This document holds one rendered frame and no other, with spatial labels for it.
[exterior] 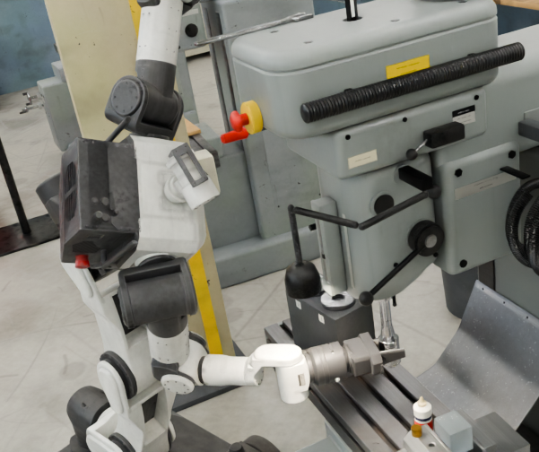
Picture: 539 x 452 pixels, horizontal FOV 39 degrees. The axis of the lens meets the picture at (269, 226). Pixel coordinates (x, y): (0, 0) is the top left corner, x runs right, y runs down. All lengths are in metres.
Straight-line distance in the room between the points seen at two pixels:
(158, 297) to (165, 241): 0.12
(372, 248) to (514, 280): 0.53
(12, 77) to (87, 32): 7.42
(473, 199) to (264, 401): 2.13
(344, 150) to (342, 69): 0.15
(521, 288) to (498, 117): 0.52
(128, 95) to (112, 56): 1.44
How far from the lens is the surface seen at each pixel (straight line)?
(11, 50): 10.42
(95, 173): 1.58
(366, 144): 1.41
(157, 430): 2.32
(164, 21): 1.73
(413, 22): 1.41
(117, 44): 3.11
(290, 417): 3.42
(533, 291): 1.91
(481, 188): 1.59
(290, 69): 1.30
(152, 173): 1.63
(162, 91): 1.71
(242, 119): 1.41
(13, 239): 5.78
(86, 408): 2.51
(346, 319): 1.93
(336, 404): 1.95
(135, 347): 2.04
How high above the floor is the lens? 2.18
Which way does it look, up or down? 25 degrees down
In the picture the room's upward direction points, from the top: 10 degrees counter-clockwise
